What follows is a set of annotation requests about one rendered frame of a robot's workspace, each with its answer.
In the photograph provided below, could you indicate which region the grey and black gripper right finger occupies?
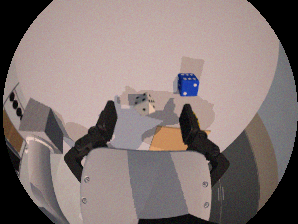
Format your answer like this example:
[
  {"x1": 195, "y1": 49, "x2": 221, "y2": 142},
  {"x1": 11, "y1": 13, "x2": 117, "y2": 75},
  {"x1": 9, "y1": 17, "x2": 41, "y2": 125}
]
[{"x1": 179, "y1": 104, "x2": 230, "y2": 188}]

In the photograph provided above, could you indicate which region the white die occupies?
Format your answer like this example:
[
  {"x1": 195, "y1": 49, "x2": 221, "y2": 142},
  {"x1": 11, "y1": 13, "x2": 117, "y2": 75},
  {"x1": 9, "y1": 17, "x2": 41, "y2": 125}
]
[{"x1": 133, "y1": 92, "x2": 155, "y2": 116}]

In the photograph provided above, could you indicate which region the blue die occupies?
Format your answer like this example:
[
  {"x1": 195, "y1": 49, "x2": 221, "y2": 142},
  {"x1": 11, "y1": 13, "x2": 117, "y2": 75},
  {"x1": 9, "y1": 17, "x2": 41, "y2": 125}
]
[{"x1": 178, "y1": 73, "x2": 199, "y2": 97}]

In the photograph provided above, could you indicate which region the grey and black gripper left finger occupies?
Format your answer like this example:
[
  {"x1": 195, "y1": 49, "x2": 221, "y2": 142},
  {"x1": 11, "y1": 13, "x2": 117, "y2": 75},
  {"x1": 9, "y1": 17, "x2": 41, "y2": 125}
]
[{"x1": 64, "y1": 100, "x2": 117, "y2": 183}]

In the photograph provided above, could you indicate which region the orange mat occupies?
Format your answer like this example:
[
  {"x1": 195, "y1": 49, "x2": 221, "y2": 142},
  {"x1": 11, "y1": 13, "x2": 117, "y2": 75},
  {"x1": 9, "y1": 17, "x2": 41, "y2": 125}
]
[{"x1": 149, "y1": 125, "x2": 188, "y2": 151}]

